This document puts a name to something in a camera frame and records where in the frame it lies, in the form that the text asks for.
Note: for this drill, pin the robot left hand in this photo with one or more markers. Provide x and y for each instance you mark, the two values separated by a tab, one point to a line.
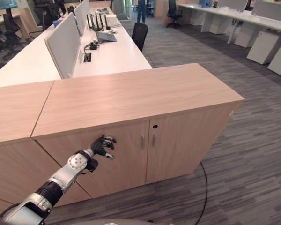
100	146

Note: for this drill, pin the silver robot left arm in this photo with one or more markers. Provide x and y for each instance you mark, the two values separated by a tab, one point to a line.
56	179

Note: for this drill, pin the wooden office cabinet with doors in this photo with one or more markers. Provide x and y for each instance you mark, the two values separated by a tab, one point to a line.
140	122

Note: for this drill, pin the long white office desk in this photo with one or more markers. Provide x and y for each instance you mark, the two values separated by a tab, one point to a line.
68	54

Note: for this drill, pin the black office chair with armrests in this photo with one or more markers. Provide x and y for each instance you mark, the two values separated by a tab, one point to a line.
4	30

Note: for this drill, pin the black mesh office chair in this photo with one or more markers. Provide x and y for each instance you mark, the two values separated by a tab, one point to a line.
173	12

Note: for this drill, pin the large grey desk divider panel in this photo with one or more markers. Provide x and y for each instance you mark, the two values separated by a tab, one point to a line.
63	45

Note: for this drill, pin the grey laptop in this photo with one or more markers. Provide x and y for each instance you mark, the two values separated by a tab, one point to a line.
104	35

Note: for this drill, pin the black router with antennas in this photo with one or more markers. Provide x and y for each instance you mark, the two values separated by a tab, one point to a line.
98	23

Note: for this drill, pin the white box on desk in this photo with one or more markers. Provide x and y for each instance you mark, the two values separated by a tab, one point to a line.
112	20

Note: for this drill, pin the small grey desk divider panel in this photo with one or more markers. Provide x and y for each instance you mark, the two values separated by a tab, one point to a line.
81	14

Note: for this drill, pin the person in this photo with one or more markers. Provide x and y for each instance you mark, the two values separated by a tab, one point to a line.
141	10

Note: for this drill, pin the white desk row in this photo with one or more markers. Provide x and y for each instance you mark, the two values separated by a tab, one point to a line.
234	17

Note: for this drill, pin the white drawer pedestal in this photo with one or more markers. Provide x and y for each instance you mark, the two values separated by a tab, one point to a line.
262	47
244	37
279	58

